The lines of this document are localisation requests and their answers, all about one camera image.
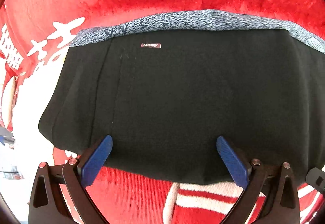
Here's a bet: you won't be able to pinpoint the red bedspread with white characters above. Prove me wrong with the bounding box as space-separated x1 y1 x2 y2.
1 0 324 223

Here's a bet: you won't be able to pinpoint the cream folded garment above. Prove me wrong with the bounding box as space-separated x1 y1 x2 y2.
13 46 69 171

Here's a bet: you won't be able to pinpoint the black pants with blue trim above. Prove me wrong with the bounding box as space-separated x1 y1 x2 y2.
39 10 324 184

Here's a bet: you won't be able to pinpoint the oval white plate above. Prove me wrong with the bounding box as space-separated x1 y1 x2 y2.
1 73 16 128

